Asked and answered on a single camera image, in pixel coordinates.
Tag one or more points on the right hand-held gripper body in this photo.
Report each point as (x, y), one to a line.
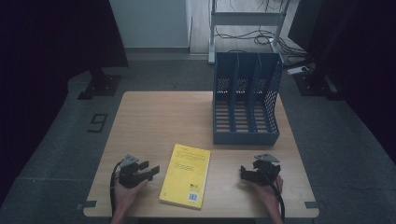
(266, 172)

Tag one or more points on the yellow book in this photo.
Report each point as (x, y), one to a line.
(186, 174)

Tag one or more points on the white cabinet panel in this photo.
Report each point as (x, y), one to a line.
(149, 21)

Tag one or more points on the person's left hand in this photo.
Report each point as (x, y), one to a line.
(124, 197)

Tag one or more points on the dark curtain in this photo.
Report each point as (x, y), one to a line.
(358, 46)
(46, 46)

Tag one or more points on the blue file rack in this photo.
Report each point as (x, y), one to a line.
(246, 137)

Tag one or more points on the person's right hand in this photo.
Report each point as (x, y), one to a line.
(269, 194)

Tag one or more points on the white power strip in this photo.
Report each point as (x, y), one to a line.
(297, 70)

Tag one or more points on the white metal stand frame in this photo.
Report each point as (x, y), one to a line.
(246, 18)

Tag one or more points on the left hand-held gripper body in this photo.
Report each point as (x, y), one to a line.
(129, 175)

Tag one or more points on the dark stand base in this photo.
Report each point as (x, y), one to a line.
(314, 84)
(101, 85)

